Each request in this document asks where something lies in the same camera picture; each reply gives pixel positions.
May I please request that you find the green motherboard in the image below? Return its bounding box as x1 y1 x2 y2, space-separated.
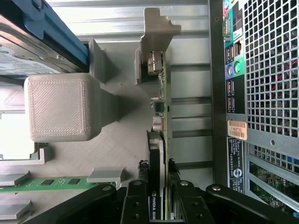
249 161 299 212

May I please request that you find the green RAM stick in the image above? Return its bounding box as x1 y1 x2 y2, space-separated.
0 176 103 194

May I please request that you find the black open PC case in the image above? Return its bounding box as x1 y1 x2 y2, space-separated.
207 0 299 217

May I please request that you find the grey printed parts rack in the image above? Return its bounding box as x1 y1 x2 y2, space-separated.
0 38 150 224

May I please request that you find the silver CPU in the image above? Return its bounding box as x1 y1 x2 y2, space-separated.
0 112 36 161

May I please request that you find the hard disk with blue caddy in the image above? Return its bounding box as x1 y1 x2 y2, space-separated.
0 0 91 77

